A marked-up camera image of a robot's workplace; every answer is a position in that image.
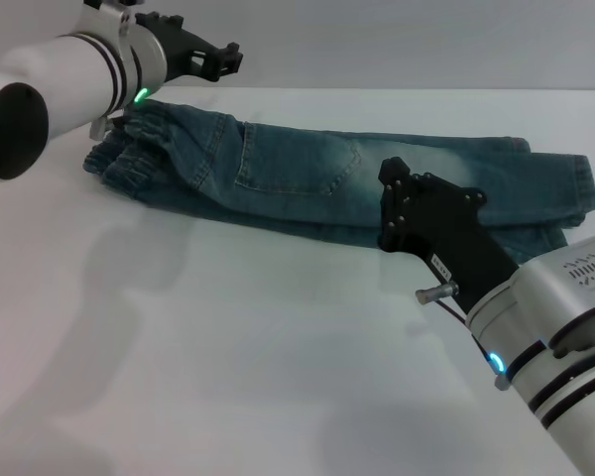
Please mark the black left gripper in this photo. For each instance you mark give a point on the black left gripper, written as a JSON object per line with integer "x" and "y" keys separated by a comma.
{"x": 173, "y": 44}

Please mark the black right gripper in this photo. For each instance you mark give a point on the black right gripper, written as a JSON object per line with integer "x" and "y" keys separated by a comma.
{"x": 451, "y": 238}

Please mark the blue denim shorts with cartoon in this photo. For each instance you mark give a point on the blue denim shorts with cartoon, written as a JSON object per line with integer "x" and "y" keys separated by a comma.
{"x": 302, "y": 168}

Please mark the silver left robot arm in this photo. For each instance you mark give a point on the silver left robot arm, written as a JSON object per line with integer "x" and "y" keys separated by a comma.
{"x": 64, "y": 94}

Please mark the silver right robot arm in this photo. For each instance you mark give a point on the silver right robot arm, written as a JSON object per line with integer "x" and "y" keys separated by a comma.
{"x": 555, "y": 396}

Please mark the silver plug on right gripper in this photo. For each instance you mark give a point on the silver plug on right gripper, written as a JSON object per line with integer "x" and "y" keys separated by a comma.
{"x": 436, "y": 292}

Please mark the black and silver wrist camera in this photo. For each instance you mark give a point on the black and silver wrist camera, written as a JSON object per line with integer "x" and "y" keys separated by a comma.
{"x": 570, "y": 287}

